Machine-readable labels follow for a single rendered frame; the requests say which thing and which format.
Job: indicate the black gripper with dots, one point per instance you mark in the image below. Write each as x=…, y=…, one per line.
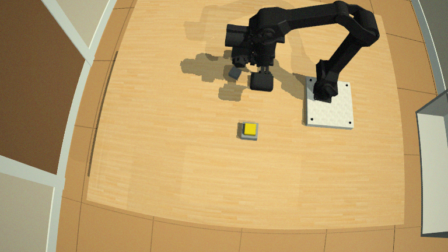
x=262, y=81

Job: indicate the yellow button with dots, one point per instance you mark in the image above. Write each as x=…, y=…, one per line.
x=249, y=131

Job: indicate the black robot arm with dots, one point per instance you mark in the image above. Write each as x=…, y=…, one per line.
x=270, y=25

